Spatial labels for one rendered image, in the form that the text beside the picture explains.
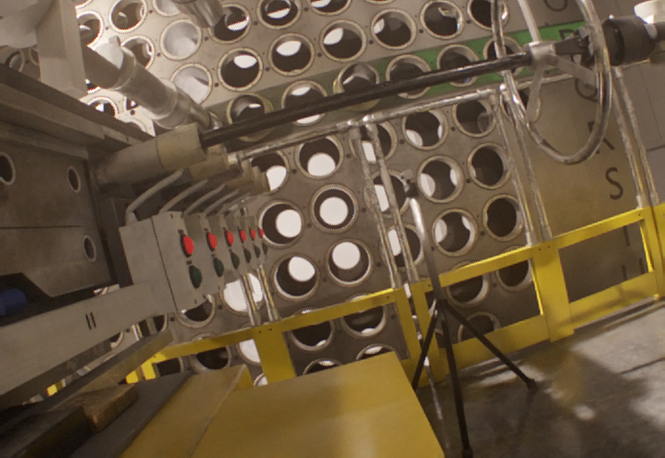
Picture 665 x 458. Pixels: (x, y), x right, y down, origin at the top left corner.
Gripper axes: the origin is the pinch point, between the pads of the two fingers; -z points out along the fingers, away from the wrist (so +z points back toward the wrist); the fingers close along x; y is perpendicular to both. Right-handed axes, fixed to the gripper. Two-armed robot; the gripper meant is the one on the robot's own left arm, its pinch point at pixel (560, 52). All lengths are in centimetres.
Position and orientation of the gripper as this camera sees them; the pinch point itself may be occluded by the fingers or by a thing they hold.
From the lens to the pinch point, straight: 92.7
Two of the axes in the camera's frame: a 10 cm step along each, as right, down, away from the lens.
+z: 9.6, -2.7, 0.3
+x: 0.3, 0.0, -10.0
